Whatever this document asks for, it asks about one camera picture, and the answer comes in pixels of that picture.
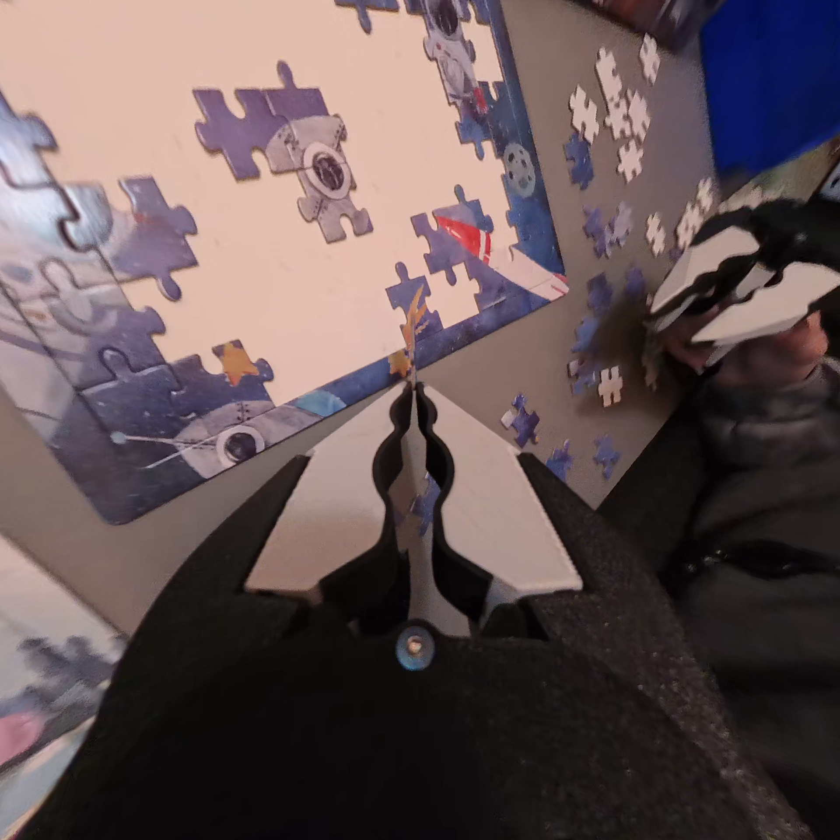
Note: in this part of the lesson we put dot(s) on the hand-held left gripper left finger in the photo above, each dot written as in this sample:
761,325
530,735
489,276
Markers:
321,525

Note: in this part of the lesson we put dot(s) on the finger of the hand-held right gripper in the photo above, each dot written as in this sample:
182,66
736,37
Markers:
702,266
781,302

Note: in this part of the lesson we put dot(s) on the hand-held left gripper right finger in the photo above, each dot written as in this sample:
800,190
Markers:
505,525

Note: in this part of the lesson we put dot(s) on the dark blue puzzle piece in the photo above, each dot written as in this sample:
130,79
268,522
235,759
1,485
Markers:
415,367

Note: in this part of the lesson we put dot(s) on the star print puzzle piece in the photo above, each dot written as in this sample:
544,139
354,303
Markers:
210,380

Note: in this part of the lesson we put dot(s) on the space puzzle board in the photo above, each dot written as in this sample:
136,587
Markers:
229,275

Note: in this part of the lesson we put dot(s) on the purple helmet-part puzzle piece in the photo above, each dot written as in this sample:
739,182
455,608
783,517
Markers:
157,229

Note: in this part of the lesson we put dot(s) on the joined satellite puzzle pieces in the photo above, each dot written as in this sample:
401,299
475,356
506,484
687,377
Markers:
289,131

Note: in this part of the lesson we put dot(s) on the person's right forearm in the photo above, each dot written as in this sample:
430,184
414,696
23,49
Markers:
768,426

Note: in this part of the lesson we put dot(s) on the grey desk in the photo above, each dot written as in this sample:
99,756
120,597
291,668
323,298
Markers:
558,65

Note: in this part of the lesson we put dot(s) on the person's right hand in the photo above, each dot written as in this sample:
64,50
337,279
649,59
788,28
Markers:
761,358

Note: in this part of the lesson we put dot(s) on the purple star-marked puzzle piece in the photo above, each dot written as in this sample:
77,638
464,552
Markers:
560,459

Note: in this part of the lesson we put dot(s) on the black dotted mat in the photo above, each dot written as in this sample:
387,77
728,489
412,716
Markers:
643,499

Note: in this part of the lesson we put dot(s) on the pile of loose puzzle pieces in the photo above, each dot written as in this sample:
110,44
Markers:
610,387

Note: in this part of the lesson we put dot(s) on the blue plastic bin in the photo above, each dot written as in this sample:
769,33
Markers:
768,79

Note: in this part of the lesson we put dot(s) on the comet print puzzle piece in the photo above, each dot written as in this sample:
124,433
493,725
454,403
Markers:
410,295

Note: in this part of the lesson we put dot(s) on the printed puzzle box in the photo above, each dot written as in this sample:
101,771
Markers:
656,19

